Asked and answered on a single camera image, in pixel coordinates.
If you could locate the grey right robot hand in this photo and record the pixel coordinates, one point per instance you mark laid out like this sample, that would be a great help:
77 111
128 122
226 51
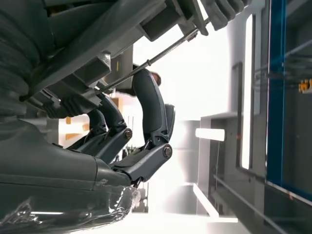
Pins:
48 181

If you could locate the white ceiling light bar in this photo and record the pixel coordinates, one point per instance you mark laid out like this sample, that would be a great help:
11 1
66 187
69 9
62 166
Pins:
209 134
246 97

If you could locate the blue trimmed ceiling fixture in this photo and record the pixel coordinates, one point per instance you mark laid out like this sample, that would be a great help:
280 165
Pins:
275 97

